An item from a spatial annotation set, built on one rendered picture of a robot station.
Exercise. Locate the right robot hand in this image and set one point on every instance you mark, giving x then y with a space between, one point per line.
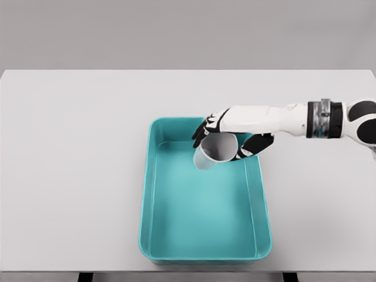
243 119

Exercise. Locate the white paper cup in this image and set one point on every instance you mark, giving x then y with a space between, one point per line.
216 150

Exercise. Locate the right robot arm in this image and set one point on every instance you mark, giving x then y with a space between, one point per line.
323 120

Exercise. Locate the teal plastic basket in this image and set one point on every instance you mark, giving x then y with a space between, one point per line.
202 202

